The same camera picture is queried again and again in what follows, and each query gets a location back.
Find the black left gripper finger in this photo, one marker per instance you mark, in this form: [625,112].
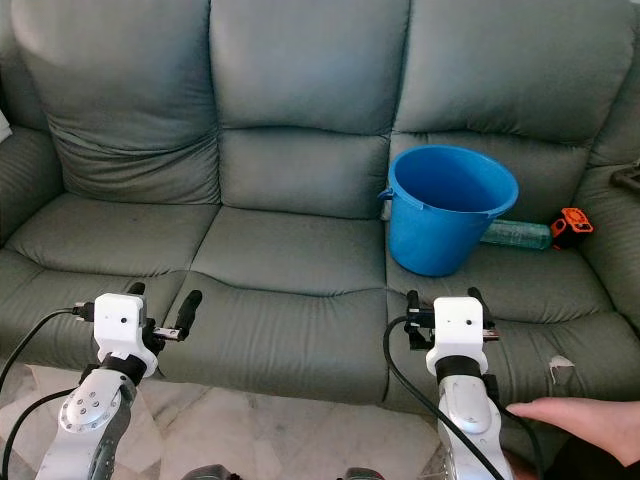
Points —
[136,290]
[190,308]

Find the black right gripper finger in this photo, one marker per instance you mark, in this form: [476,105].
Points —
[412,303]
[477,293]

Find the person's bare hand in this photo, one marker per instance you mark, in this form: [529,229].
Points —
[580,425]

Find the blue plastic bucket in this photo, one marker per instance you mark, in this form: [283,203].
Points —
[435,235]

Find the green plastic bottle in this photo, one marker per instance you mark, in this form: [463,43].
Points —
[520,235]

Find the orange and black tool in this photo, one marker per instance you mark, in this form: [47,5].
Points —
[575,222]

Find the grey-green leather sofa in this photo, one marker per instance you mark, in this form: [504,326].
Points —
[300,250]

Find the grey left robot leg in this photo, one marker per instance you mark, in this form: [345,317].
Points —
[206,473]

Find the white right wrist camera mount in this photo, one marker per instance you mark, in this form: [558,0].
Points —
[458,330]

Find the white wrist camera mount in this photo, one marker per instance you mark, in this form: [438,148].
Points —
[458,330]
[117,325]

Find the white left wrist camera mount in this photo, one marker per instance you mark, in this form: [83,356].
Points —
[117,325]

